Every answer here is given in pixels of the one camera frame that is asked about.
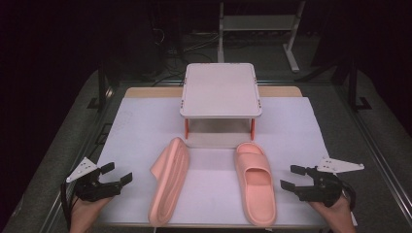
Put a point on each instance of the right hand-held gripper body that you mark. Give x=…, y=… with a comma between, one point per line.
x=325, y=187

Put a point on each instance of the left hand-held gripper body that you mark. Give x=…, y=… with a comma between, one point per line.
x=94, y=189

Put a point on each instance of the pink foam slipper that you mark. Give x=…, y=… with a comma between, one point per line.
x=257, y=187
x=170, y=181

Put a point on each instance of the white shoe rack orange legs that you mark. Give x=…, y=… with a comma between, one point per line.
x=220, y=90

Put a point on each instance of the person's left hand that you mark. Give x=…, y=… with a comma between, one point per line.
x=86, y=212

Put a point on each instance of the person's right hand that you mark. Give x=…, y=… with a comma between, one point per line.
x=335, y=216

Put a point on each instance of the white table mat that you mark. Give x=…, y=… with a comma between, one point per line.
x=136, y=129

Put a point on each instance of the black metal stand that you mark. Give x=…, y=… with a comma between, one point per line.
x=353, y=87
x=102, y=84

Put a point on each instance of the white metal stand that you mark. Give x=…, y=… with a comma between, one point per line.
x=259, y=23

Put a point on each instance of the metal frame rail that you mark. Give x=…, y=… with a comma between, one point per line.
x=375, y=142
x=77, y=161

